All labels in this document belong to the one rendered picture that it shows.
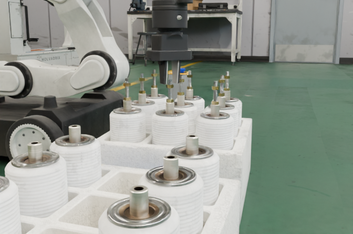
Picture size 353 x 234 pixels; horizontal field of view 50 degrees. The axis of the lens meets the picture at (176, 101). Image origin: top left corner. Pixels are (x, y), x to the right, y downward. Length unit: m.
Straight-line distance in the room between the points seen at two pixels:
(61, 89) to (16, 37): 2.25
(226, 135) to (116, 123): 0.28
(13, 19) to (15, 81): 2.18
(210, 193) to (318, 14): 5.47
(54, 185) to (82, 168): 0.10
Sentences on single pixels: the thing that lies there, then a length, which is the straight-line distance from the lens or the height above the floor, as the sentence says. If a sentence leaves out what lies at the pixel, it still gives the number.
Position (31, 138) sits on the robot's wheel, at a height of 0.13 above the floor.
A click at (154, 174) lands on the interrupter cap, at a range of 0.57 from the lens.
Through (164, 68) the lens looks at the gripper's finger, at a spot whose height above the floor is 0.37.
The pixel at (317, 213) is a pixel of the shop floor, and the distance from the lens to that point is 1.08.
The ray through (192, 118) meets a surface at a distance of 1.07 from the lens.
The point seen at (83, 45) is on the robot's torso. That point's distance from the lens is 1.39.
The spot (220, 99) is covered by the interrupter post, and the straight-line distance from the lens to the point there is 1.06.
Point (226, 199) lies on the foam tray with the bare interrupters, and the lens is 0.67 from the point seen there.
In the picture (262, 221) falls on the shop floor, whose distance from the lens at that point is 1.00.
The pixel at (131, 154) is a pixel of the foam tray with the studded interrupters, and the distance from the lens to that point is 0.97.
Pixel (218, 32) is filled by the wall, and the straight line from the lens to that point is 6.12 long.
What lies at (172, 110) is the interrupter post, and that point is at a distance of 0.98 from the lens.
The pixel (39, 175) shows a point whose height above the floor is 0.24.
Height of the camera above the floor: 0.46
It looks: 10 degrees down
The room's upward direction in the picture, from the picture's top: straight up
